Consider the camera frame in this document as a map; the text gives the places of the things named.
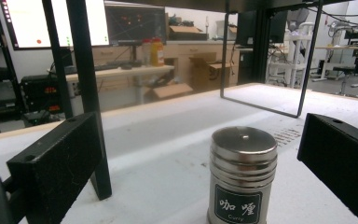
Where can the black metal frame stand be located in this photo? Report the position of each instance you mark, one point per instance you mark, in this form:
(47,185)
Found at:
(87,87)

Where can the wooden desk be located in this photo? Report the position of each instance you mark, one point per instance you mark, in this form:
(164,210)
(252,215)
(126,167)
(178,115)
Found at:
(121,74)

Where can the wooden cabinet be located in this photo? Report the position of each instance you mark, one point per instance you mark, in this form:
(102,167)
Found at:
(195,49)

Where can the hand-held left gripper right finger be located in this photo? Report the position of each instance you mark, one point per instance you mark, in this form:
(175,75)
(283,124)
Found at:
(341,155)

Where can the open cardboard box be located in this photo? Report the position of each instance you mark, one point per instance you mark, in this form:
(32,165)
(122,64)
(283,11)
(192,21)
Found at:
(213,73)

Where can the dark monitor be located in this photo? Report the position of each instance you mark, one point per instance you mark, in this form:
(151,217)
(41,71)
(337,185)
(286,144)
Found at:
(135,23)

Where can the yellow bottle red cap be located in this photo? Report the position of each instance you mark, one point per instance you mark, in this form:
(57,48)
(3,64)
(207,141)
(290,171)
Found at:
(157,52)

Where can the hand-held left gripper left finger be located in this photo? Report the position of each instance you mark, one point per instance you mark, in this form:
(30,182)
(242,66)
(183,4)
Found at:
(56,161)

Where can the cardboard box on cabinet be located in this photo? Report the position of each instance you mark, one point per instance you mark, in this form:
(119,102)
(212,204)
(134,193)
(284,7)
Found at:
(186,32)

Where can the clear bottle red cap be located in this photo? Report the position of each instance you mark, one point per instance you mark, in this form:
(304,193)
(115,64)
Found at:
(146,52)

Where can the black electronic device red display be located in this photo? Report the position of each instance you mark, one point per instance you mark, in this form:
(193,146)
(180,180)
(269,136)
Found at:
(42,93)

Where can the large bright monitor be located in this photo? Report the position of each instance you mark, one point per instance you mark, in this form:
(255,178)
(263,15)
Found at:
(56,21)

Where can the black stool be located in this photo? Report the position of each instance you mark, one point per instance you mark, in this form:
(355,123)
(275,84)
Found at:
(343,77)

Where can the flat cardboard box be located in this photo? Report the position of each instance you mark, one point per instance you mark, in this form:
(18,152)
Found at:
(171,90)

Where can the white metal stand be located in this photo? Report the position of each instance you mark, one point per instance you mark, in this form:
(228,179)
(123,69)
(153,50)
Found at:
(293,56)

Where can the steel spice shaker dark label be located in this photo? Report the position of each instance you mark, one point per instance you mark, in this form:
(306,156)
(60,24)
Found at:
(241,174)

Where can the black keyboard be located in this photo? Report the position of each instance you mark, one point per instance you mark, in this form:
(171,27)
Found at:
(112,66)

